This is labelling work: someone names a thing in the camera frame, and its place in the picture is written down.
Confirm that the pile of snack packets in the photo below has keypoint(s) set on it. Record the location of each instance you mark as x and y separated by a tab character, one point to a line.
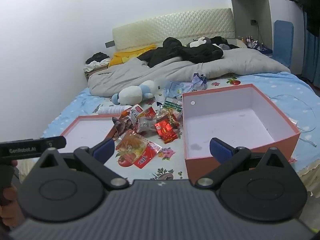
175	152

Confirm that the orange cardboard box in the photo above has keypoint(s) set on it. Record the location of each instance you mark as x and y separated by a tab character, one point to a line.
225	120

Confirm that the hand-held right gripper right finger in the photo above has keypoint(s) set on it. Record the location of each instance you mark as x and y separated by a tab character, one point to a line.
220	150

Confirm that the green white snack packet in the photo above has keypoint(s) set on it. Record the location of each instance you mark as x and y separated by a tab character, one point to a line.
172	104

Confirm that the pile of folded clothes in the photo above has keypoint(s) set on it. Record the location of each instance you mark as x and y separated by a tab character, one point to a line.
96	57

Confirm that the person's left hand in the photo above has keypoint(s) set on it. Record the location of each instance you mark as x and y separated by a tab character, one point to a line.
6	212

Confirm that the grey wall switch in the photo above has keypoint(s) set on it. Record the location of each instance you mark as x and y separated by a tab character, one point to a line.
109	44

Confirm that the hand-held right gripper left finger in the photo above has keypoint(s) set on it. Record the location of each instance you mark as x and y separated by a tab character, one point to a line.
105	150

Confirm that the silver snack packet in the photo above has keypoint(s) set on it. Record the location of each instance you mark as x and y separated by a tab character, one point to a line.
145	125

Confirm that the small bottles on nightstand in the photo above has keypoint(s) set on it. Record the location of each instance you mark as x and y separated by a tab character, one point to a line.
248	41

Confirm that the orange box lid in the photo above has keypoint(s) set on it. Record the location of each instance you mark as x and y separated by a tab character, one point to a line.
87	130

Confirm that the white blue plush toy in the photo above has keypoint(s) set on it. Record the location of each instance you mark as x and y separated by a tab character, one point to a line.
132	92

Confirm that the red white snack packet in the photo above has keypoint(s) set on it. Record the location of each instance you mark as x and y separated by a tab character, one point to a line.
140	111

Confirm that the clear red label snack packet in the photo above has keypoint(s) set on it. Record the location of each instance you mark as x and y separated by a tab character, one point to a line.
140	151

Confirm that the black wall outlet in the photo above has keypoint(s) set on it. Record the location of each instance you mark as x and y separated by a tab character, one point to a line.
253	22

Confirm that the white bottle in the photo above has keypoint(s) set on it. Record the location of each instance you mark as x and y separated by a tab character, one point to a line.
112	109

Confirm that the brown stick snack packet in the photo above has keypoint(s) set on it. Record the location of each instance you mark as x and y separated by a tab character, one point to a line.
170	117

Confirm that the white wardrobe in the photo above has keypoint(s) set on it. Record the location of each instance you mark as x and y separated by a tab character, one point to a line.
255	5

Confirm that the blue padded chair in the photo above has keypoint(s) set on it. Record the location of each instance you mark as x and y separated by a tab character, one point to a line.
283	42

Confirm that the hanging dark clothes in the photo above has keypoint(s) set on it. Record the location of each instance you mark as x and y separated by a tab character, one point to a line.
310	0

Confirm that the grey duvet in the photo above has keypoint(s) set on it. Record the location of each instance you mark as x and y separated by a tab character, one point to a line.
175	67

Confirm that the yellow cloth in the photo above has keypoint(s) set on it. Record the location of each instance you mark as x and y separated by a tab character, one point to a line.
125	55

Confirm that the cream padded headboard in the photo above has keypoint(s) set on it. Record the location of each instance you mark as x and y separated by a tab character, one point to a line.
175	25

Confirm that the blue curtain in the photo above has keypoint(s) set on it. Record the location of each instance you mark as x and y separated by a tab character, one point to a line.
311	55

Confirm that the shiny red snack packet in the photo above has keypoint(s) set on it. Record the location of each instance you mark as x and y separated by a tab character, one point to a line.
163	130

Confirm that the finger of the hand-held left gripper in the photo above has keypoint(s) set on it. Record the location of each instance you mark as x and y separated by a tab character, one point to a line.
56	142

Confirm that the clear plastic bag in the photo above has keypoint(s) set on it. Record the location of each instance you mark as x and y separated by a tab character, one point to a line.
177	88

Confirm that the black clothes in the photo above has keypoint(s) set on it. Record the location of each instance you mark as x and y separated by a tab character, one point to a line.
195	52

